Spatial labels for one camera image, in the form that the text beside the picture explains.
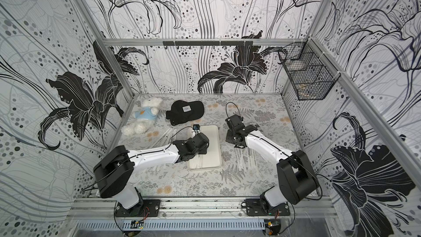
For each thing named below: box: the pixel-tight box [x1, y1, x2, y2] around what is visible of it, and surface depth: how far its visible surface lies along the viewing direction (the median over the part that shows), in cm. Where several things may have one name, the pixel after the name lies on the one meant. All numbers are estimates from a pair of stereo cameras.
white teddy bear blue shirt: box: [121, 97, 163, 136], surface depth 100 cm
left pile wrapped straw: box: [152, 126, 176, 148], surface depth 98 cm
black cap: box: [165, 99, 205, 126], surface depth 107 cm
